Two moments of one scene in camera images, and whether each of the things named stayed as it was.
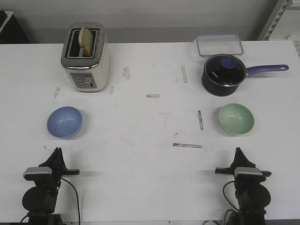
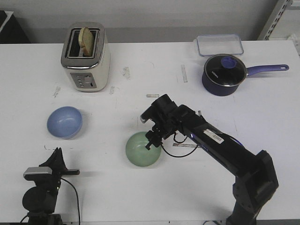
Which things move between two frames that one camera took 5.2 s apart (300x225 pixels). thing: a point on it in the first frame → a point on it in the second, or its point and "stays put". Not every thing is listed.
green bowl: (236, 119) → (137, 153)
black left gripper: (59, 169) stays put
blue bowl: (64, 122) stays put
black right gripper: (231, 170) → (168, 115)
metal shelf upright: (279, 10) stays put
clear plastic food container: (219, 44) stays put
